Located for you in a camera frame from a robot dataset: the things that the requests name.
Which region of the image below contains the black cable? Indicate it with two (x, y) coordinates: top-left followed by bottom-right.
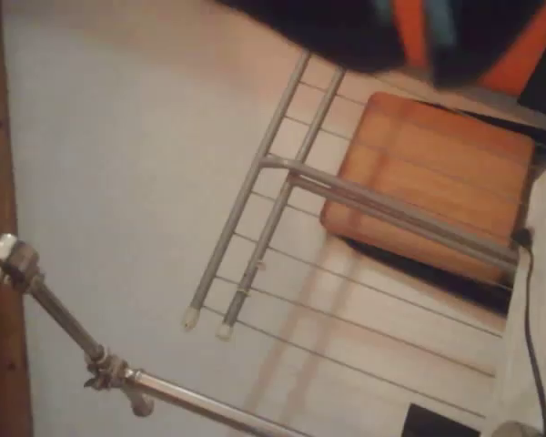
(511, 227), (546, 437)

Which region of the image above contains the orange and black object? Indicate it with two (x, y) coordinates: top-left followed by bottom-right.
(393, 0), (546, 97)

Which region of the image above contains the shiny metal stand pole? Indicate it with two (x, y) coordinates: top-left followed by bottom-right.
(0, 231), (318, 437)

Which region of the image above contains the grey metal drying rack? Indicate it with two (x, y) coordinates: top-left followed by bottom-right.
(180, 49), (525, 420)

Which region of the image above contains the small black rectangular object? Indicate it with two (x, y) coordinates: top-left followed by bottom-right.
(402, 402), (480, 437)

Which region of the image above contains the wooden stool seat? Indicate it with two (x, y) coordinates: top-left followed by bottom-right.
(320, 90), (537, 284)

